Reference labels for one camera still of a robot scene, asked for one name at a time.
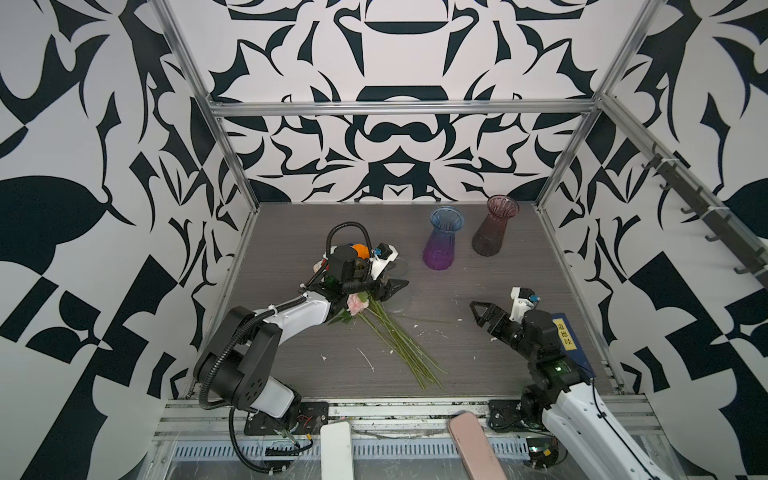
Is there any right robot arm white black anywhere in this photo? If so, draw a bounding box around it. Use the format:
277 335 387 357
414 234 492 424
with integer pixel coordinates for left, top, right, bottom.
469 301 670 479

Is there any purple blue glass vase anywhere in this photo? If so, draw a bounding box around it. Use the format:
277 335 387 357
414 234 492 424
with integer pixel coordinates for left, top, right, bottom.
422 206 464 271

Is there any grey hook rack rail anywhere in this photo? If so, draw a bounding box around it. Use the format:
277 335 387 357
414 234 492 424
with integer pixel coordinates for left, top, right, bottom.
641 142 768 283

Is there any bunch of artificial flowers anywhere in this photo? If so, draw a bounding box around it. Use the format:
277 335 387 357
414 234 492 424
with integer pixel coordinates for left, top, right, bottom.
306 248 443 389

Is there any dark maroon glass vase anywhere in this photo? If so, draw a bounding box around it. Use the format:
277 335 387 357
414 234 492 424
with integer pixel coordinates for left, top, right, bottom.
471 195 519 257

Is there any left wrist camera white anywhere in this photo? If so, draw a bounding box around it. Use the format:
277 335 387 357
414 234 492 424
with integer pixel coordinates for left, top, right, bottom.
370 243 399 280

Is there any orange artificial rose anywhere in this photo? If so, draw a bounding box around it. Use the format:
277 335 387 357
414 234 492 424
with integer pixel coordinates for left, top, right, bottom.
351 243 371 260

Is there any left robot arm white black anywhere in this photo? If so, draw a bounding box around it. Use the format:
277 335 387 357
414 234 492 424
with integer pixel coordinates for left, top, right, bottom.
193 221 408 475

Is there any small circuit board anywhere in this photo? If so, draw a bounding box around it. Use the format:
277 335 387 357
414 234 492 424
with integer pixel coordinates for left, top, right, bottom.
524 436 568 471

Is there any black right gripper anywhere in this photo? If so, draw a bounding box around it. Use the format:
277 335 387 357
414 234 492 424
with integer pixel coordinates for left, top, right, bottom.
472 299 541 365

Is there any clear glass vase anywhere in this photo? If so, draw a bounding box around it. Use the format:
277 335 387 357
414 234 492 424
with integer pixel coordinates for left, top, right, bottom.
385 258 410 280

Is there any pink phone-like device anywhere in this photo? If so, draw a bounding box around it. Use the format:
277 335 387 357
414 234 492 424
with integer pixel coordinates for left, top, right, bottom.
447 412 507 480

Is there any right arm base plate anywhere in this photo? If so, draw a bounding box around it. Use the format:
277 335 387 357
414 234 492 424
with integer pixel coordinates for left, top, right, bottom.
487 399 541 433

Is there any white phone-like device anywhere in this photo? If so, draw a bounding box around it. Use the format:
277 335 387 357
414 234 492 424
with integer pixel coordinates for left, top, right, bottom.
320 421 355 480

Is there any blue book yellow label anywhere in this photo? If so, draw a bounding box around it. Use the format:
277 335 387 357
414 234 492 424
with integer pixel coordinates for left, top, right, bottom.
552 313 596 379

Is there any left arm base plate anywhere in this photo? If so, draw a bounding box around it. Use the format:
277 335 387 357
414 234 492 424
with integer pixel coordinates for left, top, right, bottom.
244 401 330 436

